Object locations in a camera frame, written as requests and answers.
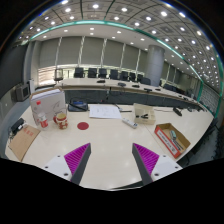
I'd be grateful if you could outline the group of ceiling lights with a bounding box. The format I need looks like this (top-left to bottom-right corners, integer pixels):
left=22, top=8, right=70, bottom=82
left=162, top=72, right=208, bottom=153
left=28, top=0, right=221, bottom=81

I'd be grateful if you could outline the brown paper envelope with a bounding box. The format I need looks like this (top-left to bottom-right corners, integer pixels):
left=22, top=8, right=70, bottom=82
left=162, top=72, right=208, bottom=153
left=8, top=124, right=42, bottom=163

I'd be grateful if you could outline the black power strip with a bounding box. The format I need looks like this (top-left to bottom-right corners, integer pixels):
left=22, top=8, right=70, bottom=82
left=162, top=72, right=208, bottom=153
left=9, top=117, right=26, bottom=136

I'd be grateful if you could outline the red-edged open cardboard box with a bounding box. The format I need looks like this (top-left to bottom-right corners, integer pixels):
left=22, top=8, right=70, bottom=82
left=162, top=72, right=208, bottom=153
left=154, top=122, right=192, bottom=160

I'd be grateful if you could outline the white printed paper sheet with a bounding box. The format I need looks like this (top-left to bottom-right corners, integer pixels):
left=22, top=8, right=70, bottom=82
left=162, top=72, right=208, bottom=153
left=88, top=104, right=123, bottom=120

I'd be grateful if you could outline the grey box monitor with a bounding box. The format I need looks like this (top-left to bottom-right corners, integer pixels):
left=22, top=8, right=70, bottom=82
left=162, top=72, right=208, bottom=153
left=14, top=83, right=32, bottom=102

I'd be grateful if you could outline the white power strip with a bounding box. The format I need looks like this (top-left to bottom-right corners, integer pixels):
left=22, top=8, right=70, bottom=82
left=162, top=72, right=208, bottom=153
left=121, top=117, right=139, bottom=130

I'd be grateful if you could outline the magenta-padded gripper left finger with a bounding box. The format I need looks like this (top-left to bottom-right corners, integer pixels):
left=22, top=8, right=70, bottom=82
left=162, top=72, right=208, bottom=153
left=43, top=142, right=92, bottom=186

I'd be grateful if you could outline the small open white box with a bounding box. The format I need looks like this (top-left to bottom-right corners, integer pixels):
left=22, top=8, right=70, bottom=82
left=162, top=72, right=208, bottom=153
left=133, top=102, right=157, bottom=126

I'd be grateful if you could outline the black desk phone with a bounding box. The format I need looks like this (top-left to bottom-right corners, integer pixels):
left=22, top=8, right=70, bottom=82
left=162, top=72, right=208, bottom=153
left=67, top=99, right=89, bottom=113

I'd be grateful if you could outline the row of black office chairs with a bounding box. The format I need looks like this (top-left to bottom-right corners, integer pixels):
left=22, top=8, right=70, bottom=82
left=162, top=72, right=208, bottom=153
left=54, top=66, right=153, bottom=86

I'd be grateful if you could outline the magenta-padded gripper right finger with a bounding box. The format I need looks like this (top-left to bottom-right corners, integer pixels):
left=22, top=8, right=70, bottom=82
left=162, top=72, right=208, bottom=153
left=131, top=142, right=184, bottom=187

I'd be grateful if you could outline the long curved conference desk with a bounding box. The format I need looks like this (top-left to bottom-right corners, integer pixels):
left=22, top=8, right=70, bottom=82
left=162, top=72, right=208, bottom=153
left=54, top=77, right=208, bottom=113

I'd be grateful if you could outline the white copy paper carton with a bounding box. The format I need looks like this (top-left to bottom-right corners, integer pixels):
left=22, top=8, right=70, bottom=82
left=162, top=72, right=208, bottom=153
left=29, top=87, right=67, bottom=126

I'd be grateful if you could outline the red and cream mug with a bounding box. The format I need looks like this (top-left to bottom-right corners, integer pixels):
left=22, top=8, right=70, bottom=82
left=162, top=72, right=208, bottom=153
left=53, top=112, right=69, bottom=130

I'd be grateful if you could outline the clear red-capped water bottle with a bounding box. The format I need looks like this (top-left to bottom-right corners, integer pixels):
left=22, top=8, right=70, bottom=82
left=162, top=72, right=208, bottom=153
left=37, top=112, right=50, bottom=130

